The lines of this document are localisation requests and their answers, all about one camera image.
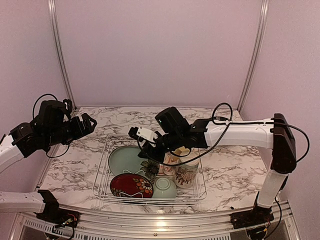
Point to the aluminium front table rail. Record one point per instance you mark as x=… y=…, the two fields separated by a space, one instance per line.
x=104 y=225

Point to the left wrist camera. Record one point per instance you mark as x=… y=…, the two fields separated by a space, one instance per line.
x=68 y=104

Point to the red floral small plate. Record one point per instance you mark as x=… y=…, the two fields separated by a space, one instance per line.
x=129 y=185

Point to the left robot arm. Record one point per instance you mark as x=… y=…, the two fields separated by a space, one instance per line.
x=53 y=125

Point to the pale green ceramic bowl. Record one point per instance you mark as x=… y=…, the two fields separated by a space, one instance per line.
x=164 y=188

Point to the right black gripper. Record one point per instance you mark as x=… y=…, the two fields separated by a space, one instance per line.
x=152 y=153

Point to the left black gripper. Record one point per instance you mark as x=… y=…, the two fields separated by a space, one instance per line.
x=79 y=131

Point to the white red patterned teacup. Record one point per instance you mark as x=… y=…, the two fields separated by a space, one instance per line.
x=168 y=170

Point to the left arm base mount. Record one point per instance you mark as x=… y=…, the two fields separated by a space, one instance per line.
x=54 y=214

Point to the light blue floral plate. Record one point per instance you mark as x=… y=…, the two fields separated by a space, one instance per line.
x=125 y=160

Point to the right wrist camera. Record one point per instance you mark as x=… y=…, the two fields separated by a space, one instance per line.
x=143 y=134

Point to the white wire dish rack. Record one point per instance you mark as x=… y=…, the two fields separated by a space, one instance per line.
x=108 y=169

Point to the right aluminium frame post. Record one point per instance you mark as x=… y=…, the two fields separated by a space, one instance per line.
x=260 y=33

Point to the yellow ceramic cup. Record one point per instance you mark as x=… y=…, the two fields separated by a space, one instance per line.
x=182 y=151

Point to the left aluminium frame post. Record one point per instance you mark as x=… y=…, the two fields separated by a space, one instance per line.
x=59 y=51

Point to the tall shell patterned mug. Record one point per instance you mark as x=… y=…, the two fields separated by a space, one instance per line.
x=184 y=175

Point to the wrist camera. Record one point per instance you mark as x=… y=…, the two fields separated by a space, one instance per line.
x=68 y=104
x=143 y=134

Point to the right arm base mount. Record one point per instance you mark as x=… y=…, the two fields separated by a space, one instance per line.
x=248 y=218

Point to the aluminium frame post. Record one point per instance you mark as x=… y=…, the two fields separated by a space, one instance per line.
x=260 y=33
x=59 y=51

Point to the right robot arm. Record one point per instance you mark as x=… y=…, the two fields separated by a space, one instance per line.
x=207 y=133

